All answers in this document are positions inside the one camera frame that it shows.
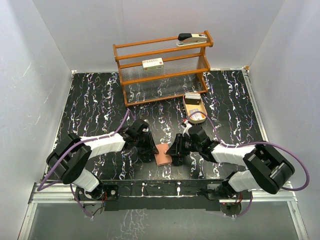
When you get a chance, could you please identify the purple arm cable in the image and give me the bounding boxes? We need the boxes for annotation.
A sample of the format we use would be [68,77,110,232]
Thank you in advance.
[36,107,137,192]
[184,110,311,218]

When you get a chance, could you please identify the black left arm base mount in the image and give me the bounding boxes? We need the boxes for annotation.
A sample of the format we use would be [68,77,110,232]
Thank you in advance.
[101,184,119,204]

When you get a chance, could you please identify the black and white stapler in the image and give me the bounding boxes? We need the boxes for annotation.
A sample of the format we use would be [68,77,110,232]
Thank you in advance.
[176,33,208,47]

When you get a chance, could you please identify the pink leather card holder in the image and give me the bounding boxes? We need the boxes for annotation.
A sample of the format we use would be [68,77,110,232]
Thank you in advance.
[154,143,172,167]

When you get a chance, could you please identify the stack of cards in tray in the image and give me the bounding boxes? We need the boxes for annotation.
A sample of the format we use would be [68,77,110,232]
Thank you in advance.
[183,92,202,105]

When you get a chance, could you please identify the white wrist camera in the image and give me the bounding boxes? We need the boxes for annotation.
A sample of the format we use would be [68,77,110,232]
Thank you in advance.
[181,120,193,136]
[142,120,149,132]

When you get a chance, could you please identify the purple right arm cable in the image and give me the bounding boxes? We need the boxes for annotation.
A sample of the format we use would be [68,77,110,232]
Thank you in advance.
[184,110,311,218]

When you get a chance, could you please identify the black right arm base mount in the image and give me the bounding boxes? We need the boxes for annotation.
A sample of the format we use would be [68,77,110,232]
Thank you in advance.
[197,184,235,200]

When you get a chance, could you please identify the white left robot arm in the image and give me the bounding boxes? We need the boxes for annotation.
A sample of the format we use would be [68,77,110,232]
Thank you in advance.
[46,118,159,200]

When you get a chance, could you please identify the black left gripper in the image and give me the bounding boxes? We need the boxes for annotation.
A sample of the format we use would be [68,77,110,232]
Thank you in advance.
[134,130,159,155]

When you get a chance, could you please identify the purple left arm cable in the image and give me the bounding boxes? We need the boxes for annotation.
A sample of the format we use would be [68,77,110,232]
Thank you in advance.
[36,107,137,192]

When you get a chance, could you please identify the wooden three-tier shelf rack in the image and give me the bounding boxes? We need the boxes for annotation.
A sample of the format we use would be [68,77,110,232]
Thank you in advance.
[112,30,214,107]

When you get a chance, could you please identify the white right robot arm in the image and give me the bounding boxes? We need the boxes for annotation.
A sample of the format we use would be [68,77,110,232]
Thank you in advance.
[165,125,295,199]

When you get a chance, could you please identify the white staples box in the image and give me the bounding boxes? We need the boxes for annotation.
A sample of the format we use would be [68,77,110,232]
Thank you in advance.
[141,57,164,71]

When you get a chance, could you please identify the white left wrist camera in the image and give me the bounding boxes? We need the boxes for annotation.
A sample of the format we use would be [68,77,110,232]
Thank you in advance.
[142,120,149,132]

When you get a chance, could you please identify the loose cards in tray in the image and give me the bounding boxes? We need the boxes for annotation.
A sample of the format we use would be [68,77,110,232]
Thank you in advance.
[189,108,203,121]

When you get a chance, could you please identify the tan oval plastic tray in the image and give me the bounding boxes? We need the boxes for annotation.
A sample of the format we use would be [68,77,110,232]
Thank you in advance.
[182,92,207,124]

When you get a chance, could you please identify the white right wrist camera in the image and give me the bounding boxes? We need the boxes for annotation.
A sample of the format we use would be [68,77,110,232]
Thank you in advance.
[181,120,193,136]

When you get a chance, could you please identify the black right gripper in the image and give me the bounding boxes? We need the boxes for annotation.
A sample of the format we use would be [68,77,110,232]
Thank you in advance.
[166,133,201,156]

